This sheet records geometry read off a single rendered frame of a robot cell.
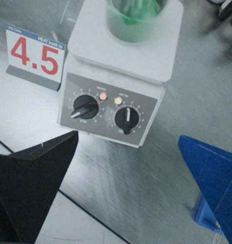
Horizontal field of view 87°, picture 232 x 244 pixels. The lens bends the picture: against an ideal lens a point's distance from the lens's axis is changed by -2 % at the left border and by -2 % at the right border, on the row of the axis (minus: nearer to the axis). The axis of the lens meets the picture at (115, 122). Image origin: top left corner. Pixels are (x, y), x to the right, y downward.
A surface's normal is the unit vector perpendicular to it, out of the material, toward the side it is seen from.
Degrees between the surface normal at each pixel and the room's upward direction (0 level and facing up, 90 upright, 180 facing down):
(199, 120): 0
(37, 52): 40
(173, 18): 0
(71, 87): 30
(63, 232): 0
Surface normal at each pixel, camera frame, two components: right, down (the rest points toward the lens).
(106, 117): -0.01, 0.38
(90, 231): 0.13, -0.11
